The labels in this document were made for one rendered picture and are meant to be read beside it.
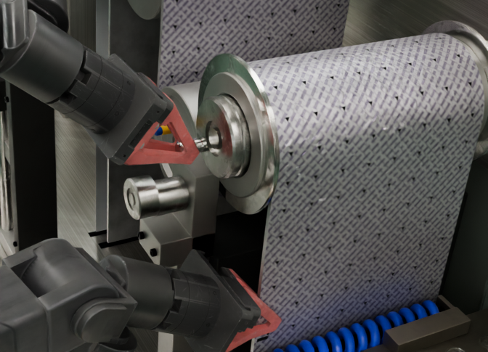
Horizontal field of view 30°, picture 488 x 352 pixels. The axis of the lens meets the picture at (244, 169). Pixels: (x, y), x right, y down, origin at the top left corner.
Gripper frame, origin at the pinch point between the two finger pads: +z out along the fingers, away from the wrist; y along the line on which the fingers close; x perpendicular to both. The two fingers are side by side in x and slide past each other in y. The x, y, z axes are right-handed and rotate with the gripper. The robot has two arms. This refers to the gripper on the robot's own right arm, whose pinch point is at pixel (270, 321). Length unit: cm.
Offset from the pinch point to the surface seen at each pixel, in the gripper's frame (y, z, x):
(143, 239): -10.9, -10.1, -0.1
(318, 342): 2.2, 5.3, 0.0
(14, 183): -33.2, -13.1, -7.9
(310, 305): 0.2, 3.5, 2.8
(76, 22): -75, 6, 3
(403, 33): -23.7, 18.7, 29.3
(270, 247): 0.2, -5.7, 7.7
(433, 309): 2.8, 17.7, 6.9
